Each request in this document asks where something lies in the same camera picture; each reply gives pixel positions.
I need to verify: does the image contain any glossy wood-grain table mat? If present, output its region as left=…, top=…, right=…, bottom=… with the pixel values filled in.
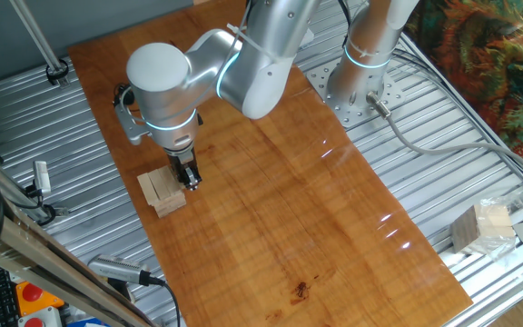
left=67, top=0, right=474, bottom=327

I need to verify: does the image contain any grey cable with metal connector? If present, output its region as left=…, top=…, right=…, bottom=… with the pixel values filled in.
left=364, top=89, right=523, bottom=183

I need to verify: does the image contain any silver camera mounting arm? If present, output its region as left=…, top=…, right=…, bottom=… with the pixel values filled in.
left=0, top=135, right=70, bottom=226

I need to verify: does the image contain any aluminium frame beam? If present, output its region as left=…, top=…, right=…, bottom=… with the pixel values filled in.
left=0, top=188, right=156, bottom=327

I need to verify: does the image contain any black depth camera cable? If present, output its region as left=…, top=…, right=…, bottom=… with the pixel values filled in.
left=139, top=271, right=183, bottom=327

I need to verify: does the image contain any small white camera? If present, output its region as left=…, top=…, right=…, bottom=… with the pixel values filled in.
left=32, top=160, right=53, bottom=197

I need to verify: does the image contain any camera mount clamp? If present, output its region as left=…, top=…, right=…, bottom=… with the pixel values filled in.
left=106, top=277, right=136, bottom=304

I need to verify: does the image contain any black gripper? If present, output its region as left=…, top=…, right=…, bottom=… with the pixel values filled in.
left=165, top=145, right=203, bottom=191

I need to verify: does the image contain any clear bag of wooden blocks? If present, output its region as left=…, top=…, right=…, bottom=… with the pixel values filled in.
left=449, top=194, right=523, bottom=263

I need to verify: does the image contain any orange box with red button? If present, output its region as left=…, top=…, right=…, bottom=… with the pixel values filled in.
left=15, top=280, right=66, bottom=318

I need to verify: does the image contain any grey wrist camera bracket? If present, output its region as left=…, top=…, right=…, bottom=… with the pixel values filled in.
left=114, top=93, right=152, bottom=147

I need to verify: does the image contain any blue and white package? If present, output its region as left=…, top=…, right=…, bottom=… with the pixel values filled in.
left=67, top=317, right=111, bottom=327

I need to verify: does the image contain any colourful painted cloth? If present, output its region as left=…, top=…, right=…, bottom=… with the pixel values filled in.
left=404, top=0, right=523, bottom=161

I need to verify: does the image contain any perforated silver base plate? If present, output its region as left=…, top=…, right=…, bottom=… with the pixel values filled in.
left=305, top=56, right=406, bottom=129

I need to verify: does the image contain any grey finned depth camera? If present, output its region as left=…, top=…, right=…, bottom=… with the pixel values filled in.
left=87, top=255, right=152, bottom=287

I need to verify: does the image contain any grey box with red button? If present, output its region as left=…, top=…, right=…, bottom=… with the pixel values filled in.
left=17, top=306, right=64, bottom=327

